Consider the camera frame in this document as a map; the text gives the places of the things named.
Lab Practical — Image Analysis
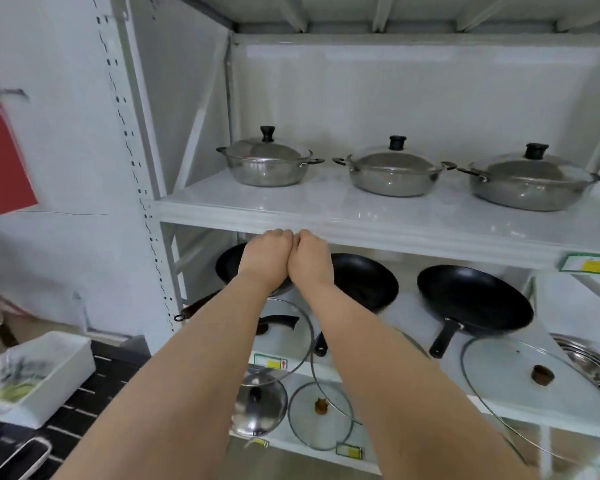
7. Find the medium glass lid black knob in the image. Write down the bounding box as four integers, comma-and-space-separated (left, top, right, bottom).
351, 136, 444, 173

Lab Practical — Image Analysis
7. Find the black wok brown handle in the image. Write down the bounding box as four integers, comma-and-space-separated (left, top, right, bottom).
173, 243, 295, 322

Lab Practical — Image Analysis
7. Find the red wall sign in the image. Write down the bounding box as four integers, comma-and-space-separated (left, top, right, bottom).
0, 49, 39, 216

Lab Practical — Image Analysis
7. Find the black white-rimmed tray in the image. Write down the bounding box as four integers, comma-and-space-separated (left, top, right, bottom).
0, 437, 54, 480

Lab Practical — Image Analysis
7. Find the small steel pot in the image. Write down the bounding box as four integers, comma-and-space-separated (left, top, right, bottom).
216, 147, 326, 188

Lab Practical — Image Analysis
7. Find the person's right hand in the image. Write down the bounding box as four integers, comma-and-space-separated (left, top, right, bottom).
287, 229, 335, 295

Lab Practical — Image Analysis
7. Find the large steel pot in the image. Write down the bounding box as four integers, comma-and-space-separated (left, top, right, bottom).
457, 166, 600, 212

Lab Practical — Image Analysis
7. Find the black slatted crate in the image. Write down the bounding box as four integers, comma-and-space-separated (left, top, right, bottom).
0, 339, 152, 480

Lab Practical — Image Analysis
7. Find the large glass lid black knob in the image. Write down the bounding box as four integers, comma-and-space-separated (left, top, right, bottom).
470, 143, 597, 184

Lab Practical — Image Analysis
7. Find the glass lid steel rim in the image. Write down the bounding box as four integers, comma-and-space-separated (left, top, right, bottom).
309, 330, 431, 426

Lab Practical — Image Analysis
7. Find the large black wok black handle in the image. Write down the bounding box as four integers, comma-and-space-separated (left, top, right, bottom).
417, 265, 535, 359

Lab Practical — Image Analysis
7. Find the small glass lid black knob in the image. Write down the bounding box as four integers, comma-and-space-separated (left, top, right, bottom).
224, 126, 313, 162

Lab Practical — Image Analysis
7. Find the medium steel pot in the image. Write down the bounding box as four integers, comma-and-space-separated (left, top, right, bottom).
332, 156, 457, 198

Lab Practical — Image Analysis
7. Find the small glass lid brown knob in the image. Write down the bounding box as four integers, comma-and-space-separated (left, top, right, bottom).
287, 382, 356, 452

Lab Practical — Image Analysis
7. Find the person's right forearm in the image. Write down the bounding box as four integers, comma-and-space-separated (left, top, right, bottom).
294, 282, 538, 480

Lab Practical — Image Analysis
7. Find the person's left hand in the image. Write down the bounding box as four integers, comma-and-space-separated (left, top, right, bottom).
237, 229, 294, 297

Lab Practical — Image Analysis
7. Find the steel lid black knob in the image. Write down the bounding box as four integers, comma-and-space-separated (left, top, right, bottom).
231, 367, 289, 439

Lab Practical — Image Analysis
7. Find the white metal shelving rack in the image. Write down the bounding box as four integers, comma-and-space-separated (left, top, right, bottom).
87, 0, 600, 480

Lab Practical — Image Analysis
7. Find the stack of steel bowls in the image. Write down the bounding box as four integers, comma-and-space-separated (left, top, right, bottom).
550, 333, 600, 394

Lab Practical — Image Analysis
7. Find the white plastic box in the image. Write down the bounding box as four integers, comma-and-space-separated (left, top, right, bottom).
0, 331, 97, 430

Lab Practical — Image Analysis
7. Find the large glass lid brown knob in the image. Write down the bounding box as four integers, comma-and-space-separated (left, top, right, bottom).
460, 335, 600, 468

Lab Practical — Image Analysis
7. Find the person's left forearm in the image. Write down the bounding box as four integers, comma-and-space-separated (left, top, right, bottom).
53, 273, 281, 480

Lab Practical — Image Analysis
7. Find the glass lid black bar handle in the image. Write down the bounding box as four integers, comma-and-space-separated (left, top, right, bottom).
252, 297, 315, 386

